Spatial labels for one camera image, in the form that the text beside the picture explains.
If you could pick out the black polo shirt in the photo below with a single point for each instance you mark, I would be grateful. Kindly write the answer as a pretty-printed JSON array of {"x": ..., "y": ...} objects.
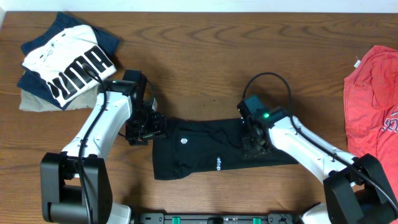
[{"x": 203, "y": 146}]

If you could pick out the grey beige folded garment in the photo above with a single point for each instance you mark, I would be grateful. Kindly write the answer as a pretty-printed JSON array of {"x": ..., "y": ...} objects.
[{"x": 36, "y": 97}]

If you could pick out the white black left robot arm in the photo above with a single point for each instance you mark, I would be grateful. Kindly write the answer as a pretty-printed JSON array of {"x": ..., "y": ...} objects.
[{"x": 75, "y": 185}]

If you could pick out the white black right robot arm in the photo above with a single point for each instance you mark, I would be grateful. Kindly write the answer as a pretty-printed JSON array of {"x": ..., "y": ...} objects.
[{"x": 356, "y": 188}]

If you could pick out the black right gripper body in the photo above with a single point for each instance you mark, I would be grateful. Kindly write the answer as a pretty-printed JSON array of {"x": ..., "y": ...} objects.
[{"x": 249, "y": 143}]

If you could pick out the red t-shirt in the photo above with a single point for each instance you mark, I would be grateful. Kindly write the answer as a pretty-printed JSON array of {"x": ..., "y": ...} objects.
[{"x": 370, "y": 107}]

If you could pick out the white shirt black letters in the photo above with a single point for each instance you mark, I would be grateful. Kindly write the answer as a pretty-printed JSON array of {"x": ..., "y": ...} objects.
[{"x": 59, "y": 63}]

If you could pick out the black base rail green tabs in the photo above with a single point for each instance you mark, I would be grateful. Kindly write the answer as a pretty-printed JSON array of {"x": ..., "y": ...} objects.
[{"x": 160, "y": 218}]

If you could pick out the navy blue folded garment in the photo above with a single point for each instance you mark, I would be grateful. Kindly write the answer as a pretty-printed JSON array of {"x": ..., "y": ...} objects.
[{"x": 106, "y": 41}]

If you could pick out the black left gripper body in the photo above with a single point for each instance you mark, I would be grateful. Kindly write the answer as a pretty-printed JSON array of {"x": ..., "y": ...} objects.
[{"x": 152, "y": 127}]

